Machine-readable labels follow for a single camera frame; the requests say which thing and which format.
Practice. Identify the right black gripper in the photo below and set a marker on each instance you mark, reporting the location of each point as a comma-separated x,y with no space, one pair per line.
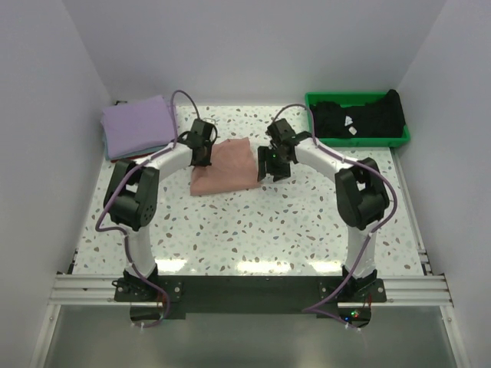
264,155

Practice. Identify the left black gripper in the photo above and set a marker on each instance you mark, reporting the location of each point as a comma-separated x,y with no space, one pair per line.
206,161

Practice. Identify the pink printed t shirt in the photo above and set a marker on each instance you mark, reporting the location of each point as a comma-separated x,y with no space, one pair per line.
233,168

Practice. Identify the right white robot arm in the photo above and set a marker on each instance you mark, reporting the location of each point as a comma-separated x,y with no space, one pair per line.
360,194

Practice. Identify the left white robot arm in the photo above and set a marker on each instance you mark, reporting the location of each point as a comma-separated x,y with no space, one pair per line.
132,195

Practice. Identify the folded purple t shirt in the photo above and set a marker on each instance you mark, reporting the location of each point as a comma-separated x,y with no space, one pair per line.
151,118

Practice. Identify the black t shirt in bin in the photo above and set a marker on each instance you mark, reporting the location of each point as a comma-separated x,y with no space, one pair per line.
365,116

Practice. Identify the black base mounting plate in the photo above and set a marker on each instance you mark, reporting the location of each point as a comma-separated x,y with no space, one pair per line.
174,297

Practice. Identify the aluminium frame rail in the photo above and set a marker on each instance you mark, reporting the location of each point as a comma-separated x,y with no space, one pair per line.
408,291

